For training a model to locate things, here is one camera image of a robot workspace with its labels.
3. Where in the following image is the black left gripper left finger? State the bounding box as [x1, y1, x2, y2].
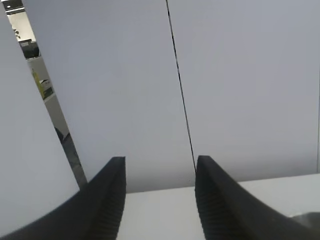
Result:
[0, 156, 127, 240]

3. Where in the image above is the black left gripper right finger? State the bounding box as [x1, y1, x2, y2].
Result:
[194, 154, 320, 240]

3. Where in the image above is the white and black box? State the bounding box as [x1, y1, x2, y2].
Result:
[39, 79, 55, 99]

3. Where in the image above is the yellow background object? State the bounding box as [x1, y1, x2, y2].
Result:
[30, 68, 46, 100]

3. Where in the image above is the black background equipment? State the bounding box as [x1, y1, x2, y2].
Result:
[20, 39, 40, 60]

